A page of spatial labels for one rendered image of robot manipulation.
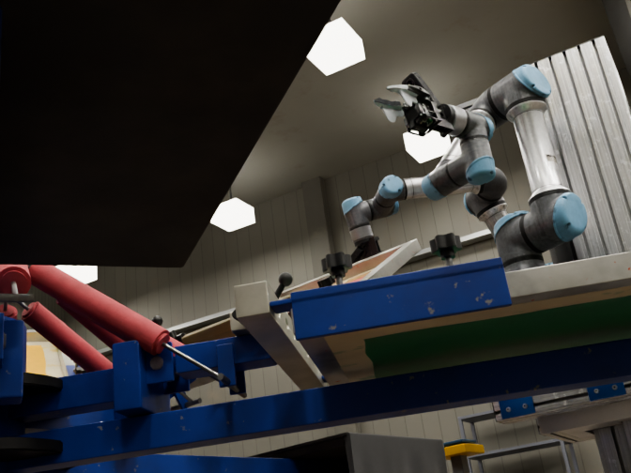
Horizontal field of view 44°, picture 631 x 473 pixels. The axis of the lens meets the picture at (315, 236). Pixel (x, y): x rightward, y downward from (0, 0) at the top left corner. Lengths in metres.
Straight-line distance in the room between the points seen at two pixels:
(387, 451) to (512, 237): 0.67
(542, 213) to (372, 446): 0.76
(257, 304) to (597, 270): 0.48
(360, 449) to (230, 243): 10.06
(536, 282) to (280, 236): 10.47
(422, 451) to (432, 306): 1.25
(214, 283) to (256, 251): 0.85
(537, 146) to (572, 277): 1.17
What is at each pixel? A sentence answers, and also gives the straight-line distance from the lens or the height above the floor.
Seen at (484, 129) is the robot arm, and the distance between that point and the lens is 2.10.
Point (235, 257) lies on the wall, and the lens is 11.89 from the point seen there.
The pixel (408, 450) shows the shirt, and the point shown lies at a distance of 2.26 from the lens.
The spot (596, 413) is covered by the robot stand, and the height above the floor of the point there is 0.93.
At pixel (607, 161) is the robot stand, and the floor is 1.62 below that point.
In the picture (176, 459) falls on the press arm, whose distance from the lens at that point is 1.86.
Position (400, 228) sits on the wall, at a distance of 10.64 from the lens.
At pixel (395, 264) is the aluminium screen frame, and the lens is 2.34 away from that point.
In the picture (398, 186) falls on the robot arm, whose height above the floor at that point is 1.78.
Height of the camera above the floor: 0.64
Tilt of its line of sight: 23 degrees up
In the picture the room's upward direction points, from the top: 8 degrees counter-clockwise
